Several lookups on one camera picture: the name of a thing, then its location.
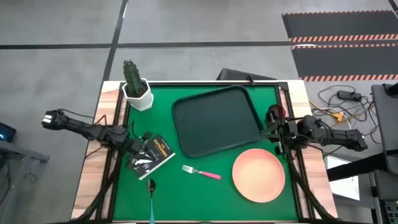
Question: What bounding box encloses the fork with pink handle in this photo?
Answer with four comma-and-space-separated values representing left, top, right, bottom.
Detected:
181, 164, 222, 180

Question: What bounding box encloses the white hexagonal plant pot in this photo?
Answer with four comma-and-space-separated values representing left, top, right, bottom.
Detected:
121, 77, 154, 112

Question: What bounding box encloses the green cactus plant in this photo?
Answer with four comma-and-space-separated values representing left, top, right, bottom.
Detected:
123, 59, 144, 97

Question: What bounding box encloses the black paperback book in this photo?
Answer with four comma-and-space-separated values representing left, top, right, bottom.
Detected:
126, 134, 176, 181

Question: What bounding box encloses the tangle of floor cables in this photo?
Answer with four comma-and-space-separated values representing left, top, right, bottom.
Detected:
308, 84, 382, 146

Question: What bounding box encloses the black device with blue light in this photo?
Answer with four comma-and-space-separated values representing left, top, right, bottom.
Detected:
0, 121, 17, 144

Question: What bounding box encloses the black power adapter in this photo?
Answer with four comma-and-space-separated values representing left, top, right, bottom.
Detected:
336, 90, 363, 102

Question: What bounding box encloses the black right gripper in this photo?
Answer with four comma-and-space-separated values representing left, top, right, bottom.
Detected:
262, 119, 302, 157

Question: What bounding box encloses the black hazard-striped floor mat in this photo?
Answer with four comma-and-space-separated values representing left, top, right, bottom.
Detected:
281, 10, 398, 44
290, 43, 398, 83

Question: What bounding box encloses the white box on floor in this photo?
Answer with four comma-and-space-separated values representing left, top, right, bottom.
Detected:
324, 154, 361, 202

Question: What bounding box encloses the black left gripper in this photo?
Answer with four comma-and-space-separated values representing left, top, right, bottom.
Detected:
125, 131, 154, 170

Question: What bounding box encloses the grey side desk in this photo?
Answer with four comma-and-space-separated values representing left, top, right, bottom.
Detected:
371, 82, 398, 175

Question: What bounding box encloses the dark green plastic tray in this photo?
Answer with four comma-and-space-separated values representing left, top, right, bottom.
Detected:
171, 85, 264, 159

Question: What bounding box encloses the green table mat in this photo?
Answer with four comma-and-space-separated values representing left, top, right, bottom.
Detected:
111, 84, 300, 222

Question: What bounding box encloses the spoon with teal handle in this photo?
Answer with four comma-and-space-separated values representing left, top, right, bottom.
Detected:
146, 178, 157, 224

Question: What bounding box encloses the grey metal stand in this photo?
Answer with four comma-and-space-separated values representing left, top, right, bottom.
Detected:
0, 139, 51, 208

